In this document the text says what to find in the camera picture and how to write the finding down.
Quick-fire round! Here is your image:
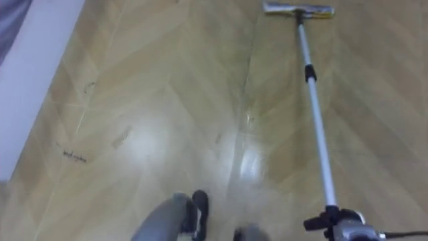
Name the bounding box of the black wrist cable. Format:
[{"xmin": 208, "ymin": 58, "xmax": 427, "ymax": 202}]
[{"xmin": 380, "ymin": 230, "xmax": 428, "ymax": 240}]

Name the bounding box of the mop with silver pole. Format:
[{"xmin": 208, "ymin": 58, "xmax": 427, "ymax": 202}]
[{"xmin": 262, "ymin": 1, "xmax": 339, "ymax": 208}]

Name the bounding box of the grey bed with white frame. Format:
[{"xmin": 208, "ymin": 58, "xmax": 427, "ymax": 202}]
[{"xmin": 0, "ymin": 0, "xmax": 86, "ymax": 182}]

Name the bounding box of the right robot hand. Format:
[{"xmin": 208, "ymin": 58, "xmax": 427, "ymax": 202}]
[{"xmin": 303, "ymin": 205, "xmax": 366, "ymax": 241}]

